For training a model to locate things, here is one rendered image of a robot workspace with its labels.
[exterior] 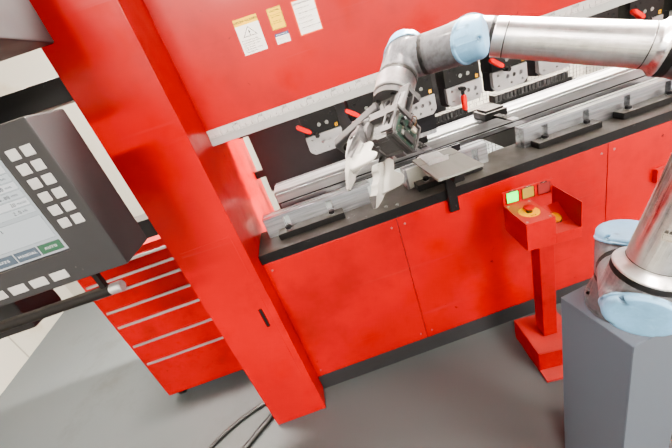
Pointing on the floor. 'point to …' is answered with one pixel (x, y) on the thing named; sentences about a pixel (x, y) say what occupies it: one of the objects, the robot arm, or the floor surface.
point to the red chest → (165, 320)
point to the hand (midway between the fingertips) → (360, 193)
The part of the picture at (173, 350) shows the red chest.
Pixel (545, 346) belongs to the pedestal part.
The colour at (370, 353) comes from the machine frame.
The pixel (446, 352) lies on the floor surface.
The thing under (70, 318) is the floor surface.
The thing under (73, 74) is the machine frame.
